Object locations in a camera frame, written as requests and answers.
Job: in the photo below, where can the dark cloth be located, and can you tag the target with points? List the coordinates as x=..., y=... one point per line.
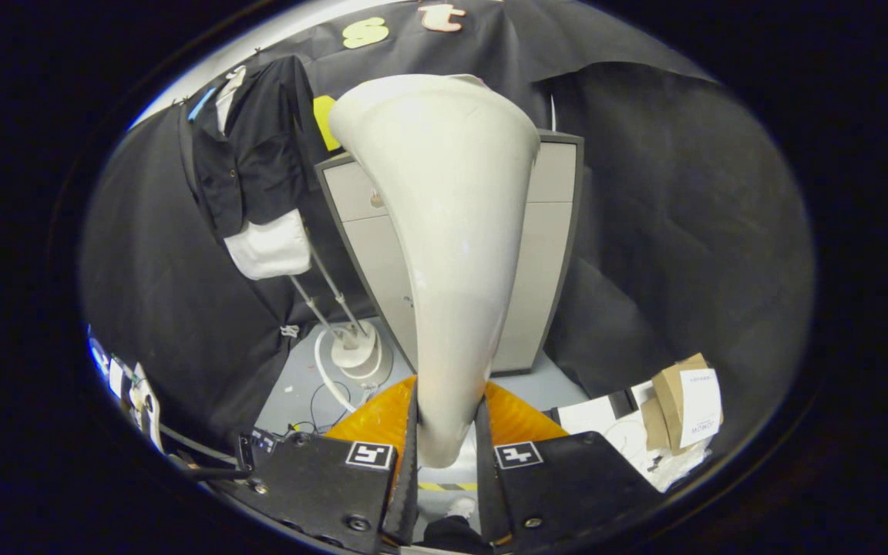
x=452, y=536

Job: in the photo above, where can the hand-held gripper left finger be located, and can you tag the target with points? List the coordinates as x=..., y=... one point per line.
x=405, y=501

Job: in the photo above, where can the grey cabinet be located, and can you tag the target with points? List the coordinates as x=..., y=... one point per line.
x=544, y=254

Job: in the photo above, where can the yellow black floor tape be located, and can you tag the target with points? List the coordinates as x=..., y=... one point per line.
x=448, y=486

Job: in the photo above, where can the small black device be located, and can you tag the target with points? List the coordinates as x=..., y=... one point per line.
x=255, y=447

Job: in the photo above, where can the white garment steamer head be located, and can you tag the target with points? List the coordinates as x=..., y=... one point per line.
x=444, y=231

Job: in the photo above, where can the black backdrop cloth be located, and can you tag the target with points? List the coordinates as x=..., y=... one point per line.
x=683, y=231

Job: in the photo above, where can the white shirt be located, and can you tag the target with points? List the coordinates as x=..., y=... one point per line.
x=270, y=247

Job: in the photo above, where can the white flat box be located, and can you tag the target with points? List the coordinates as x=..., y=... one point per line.
x=590, y=416

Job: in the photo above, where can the black suit jacket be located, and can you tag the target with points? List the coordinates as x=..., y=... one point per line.
x=259, y=154

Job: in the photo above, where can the brown cardboard box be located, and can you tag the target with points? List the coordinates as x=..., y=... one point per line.
x=667, y=393

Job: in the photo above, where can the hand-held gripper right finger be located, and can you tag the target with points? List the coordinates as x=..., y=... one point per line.
x=488, y=501

